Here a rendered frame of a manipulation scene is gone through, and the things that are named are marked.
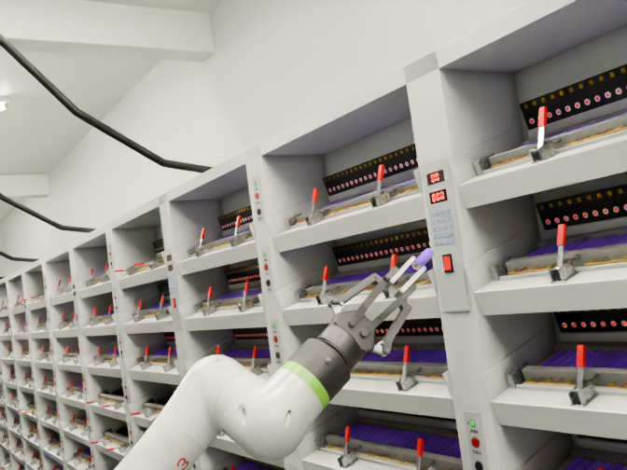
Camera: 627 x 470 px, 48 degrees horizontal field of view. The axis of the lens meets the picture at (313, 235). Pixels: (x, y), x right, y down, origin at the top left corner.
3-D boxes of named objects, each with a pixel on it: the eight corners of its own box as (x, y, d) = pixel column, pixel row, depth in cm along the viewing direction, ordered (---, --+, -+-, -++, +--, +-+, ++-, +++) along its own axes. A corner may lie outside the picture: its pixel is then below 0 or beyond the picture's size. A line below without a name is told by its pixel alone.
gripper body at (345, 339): (305, 345, 116) (341, 308, 121) (342, 381, 115) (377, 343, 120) (317, 332, 110) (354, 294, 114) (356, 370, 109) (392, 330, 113)
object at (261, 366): (280, 397, 192) (260, 351, 190) (194, 387, 242) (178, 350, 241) (336, 364, 202) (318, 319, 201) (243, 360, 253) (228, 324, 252)
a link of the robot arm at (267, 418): (281, 488, 103) (256, 444, 96) (228, 449, 111) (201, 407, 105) (341, 419, 109) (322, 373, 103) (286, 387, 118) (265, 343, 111)
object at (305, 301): (445, 317, 134) (419, 250, 133) (287, 325, 185) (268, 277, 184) (511, 276, 145) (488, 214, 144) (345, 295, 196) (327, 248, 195)
